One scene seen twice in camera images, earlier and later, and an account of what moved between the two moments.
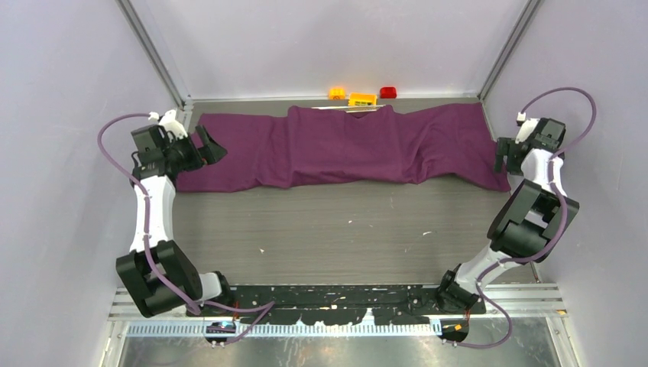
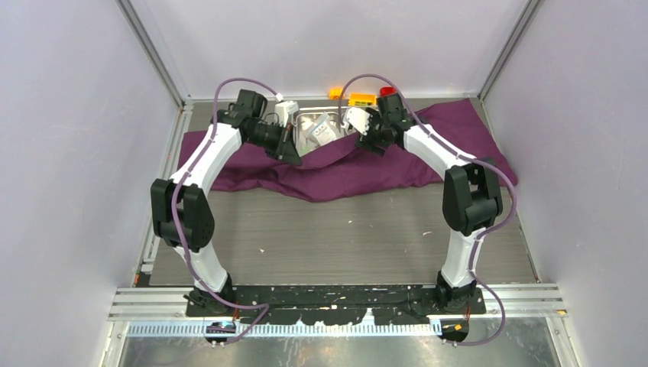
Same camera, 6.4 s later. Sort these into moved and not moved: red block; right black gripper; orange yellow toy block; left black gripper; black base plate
Moved: right black gripper; left black gripper
Not moved: orange yellow toy block; red block; black base plate
